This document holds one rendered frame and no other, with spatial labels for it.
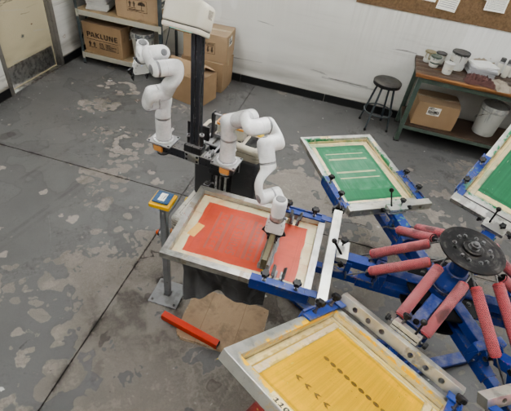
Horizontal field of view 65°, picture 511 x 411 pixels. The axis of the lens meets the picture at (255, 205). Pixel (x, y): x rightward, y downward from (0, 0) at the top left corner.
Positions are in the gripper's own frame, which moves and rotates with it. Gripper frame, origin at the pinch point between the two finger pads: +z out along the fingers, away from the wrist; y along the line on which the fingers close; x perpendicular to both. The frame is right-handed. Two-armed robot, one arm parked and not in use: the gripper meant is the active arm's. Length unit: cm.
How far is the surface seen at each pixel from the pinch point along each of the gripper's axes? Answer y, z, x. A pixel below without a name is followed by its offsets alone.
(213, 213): 37.7, 5.8, -11.8
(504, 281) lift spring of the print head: -108, -24, 8
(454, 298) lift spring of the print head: -86, -21, 24
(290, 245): -10.4, 5.5, -3.5
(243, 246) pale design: 13.9, 5.5, 6.8
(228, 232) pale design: 24.9, 5.7, -0.6
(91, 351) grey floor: 96, 101, 47
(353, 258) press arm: -43.6, -3.4, 0.7
